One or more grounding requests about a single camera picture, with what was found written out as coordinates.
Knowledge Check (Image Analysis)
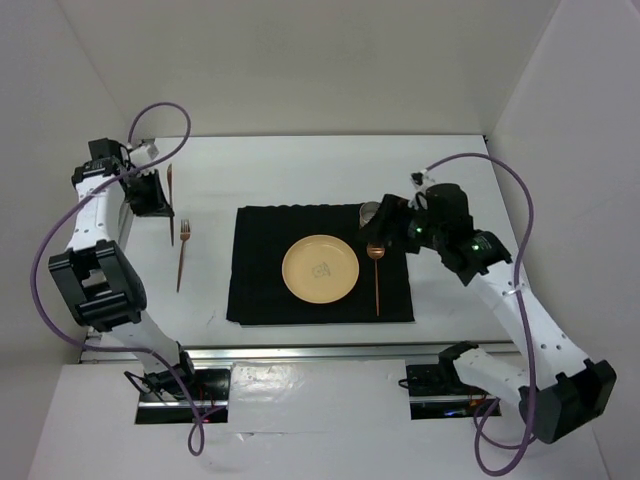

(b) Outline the copper knife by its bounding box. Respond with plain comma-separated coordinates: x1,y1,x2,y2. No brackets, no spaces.
166,164,175,247

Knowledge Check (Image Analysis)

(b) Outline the black cloth placemat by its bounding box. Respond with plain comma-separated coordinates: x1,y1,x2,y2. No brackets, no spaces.
227,204,414,326

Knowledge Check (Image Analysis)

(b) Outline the metal cup copper base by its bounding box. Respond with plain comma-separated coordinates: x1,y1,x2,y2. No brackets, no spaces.
358,201,380,228

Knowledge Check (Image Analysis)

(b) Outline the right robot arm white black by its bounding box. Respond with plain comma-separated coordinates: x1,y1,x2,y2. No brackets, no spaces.
359,183,617,444

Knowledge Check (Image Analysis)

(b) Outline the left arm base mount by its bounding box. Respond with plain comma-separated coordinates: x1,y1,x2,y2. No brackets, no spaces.
124,367,231,425

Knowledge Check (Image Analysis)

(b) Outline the yellow plate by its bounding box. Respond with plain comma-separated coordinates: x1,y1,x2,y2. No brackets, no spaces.
281,235,360,304

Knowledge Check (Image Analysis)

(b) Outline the aluminium front rail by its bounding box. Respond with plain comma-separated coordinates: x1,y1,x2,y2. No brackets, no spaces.
79,341,518,364

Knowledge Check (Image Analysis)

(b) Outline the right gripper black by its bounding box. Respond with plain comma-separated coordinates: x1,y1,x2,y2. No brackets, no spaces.
354,192,445,253

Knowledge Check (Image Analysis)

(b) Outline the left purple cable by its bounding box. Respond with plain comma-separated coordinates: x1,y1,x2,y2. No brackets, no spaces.
30,102,214,456

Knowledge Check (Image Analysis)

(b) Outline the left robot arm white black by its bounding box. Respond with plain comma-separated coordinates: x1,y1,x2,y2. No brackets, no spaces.
48,138,199,400

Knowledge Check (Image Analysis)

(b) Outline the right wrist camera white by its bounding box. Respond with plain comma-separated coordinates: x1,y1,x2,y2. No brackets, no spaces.
410,170,432,190

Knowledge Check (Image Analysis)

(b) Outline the copper fork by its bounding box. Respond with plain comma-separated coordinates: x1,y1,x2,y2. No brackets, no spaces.
176,219,191,293

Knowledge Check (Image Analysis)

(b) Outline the copper spoon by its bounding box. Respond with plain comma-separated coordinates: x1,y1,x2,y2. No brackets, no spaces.
366,243,385,316

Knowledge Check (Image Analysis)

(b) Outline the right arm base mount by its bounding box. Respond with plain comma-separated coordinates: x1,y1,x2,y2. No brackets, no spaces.
397,350,495,420

